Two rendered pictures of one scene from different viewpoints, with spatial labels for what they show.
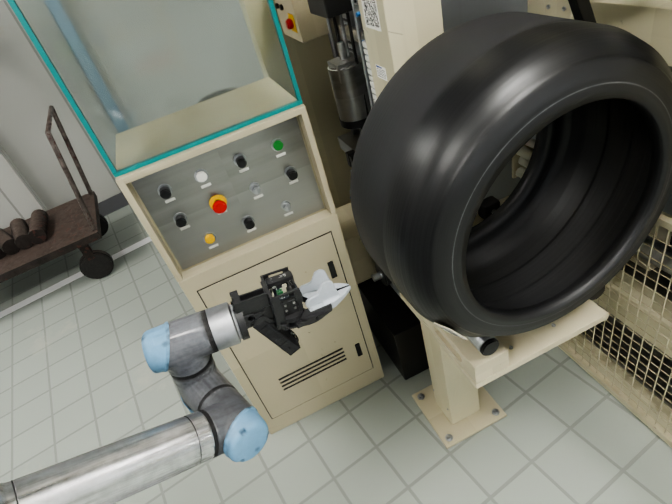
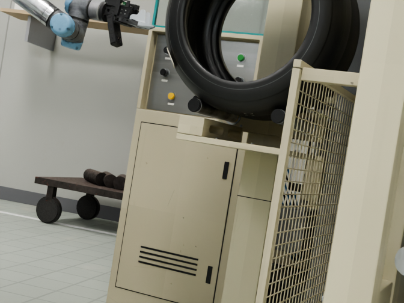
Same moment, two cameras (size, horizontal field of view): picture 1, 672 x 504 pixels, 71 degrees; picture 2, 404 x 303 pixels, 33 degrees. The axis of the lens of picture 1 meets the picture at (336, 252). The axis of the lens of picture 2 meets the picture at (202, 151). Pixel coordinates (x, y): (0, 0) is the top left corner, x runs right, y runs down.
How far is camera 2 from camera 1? 2.16 m
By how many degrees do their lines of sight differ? 49
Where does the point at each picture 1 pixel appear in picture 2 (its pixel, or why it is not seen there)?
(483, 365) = (185, 117)
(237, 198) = not seen: hidden behind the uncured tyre
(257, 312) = (112, 9)
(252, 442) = (60, 23)
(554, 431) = not seen: outside the picture
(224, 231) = (181, 97)
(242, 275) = (170, 129)
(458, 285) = (178, 17)
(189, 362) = (76, 8)
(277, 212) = not seen: hidden behind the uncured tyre
